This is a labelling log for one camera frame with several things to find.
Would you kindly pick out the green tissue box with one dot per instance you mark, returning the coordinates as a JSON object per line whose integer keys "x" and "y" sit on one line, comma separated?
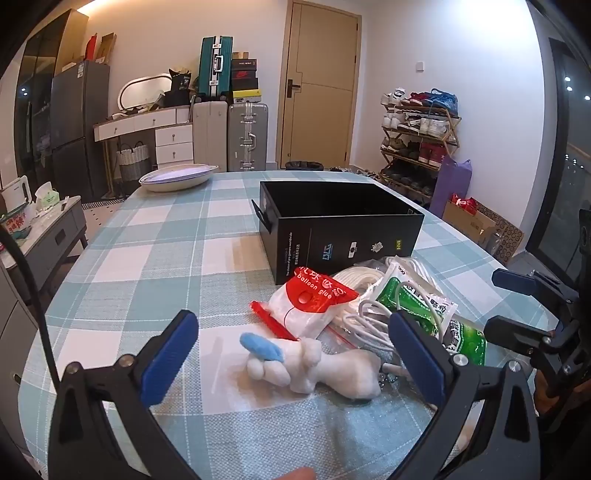
{"x": 47, "y": 196}

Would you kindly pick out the white oval plate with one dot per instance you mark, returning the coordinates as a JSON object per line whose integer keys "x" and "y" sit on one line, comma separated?
{"x": 175, "y": 177}

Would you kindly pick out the grey fridge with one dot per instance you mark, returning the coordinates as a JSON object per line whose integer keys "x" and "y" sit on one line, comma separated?
{"x": 78, "y": 120}

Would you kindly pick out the black white striped rug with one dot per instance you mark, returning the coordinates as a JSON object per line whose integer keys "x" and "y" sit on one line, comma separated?
{"x": 106, "y": 203}

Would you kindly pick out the black paper bag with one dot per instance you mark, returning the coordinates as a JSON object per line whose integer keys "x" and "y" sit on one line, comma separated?
{"x": 179, "y": 87}

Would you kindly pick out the oval mirror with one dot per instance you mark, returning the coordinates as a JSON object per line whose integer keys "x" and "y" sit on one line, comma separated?
{"x": 143, "y": 90}

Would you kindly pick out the red plastic strip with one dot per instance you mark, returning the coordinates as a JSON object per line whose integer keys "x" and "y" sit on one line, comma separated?
{"x": 272, "y": 321}

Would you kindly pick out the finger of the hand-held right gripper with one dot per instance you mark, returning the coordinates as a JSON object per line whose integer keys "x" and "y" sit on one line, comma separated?
{"x": 503, "y": 330}
{"x": 508, "y": 279}

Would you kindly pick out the dark shoe box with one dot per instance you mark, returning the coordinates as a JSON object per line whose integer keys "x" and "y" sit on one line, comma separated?
{"x": 244, "y": 63}

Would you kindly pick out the woven basket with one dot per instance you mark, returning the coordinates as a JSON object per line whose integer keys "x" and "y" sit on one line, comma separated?
{"x": 134, "y": 164}

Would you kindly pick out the black trash bag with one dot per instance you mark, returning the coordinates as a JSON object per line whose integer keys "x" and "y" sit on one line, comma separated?
{"x": 302, "y": 165}

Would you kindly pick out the black yellow shoe box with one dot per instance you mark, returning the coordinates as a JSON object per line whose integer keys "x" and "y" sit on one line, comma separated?
{"x": 247, "y": 96}

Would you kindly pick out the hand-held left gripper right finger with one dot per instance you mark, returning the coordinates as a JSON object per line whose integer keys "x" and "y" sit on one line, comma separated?
{"x": 415, "y": 355}

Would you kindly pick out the black red logo shoe box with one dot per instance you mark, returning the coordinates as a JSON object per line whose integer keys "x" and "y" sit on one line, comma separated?
{"x": 244, "y": 79}

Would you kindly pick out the white blue plush toy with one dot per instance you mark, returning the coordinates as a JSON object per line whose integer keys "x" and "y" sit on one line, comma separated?
{"x": 341, "y": 374}

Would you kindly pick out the open cardboard carton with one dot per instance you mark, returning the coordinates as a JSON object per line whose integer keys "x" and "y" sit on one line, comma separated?
{"x": 107, "y": 48}

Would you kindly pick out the dark glass balcony door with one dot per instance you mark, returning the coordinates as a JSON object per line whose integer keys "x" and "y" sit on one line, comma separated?
{"x": 563, "y": 138}

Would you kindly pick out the beige door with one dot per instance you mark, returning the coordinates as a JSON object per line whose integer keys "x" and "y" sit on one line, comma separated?
{"x": 318, "y": 115}

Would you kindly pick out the purple bag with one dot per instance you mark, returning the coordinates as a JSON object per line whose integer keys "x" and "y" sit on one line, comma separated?
{"x": 452, "y": 189}

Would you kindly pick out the dark glass cabinet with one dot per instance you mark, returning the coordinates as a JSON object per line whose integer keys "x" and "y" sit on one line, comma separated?
{"x": 41, "y": 92}

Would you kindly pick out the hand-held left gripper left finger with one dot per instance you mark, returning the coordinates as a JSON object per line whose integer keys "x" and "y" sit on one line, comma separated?
{"x": 168, "y": 355}

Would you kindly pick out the person's left hand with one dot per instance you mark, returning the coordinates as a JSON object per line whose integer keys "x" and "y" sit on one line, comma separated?
{"x": 295, "y": 474}

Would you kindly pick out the teal suitcase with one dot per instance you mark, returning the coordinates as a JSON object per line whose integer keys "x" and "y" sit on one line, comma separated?
{"x": 214, "y": 69}

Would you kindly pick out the brown cardboard box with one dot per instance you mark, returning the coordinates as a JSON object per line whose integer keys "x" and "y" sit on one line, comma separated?
{"x": 468, "y": 226}

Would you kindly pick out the grey coffee table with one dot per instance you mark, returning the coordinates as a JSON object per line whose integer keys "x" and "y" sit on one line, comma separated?
{"x": 51, "y": 240}

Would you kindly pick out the silver suitcase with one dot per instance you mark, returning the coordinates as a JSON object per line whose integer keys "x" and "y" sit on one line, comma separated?
{"x": 247, "y": 138}

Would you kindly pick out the shoes on floor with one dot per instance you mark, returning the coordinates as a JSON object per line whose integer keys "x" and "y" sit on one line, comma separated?
{"x": 369, "y": 173}

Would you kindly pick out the clear zip bag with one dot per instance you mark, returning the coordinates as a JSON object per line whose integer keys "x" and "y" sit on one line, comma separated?
{"x": 344, "y": 339}

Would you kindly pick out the red white plastic packet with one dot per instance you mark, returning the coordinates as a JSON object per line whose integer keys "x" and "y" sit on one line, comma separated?
{"x": 314, "y": 314}

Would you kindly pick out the black cardboard box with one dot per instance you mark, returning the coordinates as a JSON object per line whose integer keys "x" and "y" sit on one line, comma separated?
{"x": 323, "y": 240}

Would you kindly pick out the shoe rack with shoes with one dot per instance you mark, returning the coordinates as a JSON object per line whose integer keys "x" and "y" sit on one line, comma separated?
{"x": 420, "y": 138}

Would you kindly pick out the white kettle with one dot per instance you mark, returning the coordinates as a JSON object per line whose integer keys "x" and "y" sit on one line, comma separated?
{"x": 16, "y": 194}

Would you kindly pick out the green white medicine packet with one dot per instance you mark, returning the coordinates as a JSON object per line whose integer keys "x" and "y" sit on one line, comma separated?
{"x": 406, "y": 300}
{"x": 466, "y": 341}

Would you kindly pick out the flat printed cardboard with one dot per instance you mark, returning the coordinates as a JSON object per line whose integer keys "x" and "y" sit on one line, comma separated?
{"x": 508, "y": 244}

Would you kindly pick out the white vanity desk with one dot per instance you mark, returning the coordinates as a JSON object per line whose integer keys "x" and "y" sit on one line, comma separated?
{"x": 171, "y": 138}

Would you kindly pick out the beige suitcase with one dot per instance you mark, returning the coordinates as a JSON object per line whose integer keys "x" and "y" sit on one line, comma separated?
{"x": 210, "y": 138}

